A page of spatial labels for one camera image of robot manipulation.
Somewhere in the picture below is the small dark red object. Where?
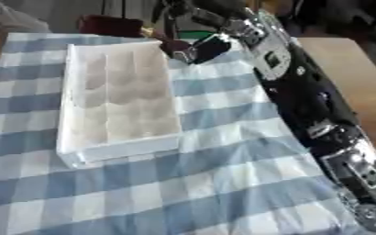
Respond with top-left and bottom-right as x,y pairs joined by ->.
159,38 -> 198,60

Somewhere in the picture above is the large dark red object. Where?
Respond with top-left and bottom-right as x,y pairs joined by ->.
75,13 -> 160,39

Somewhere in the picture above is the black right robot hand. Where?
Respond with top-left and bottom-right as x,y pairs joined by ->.
150,0 -> 235,66

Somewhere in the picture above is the white compartment box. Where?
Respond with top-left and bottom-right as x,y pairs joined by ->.
54,39 -> 183,170

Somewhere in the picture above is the person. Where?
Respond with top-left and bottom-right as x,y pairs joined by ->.
0,0 -> 53,34

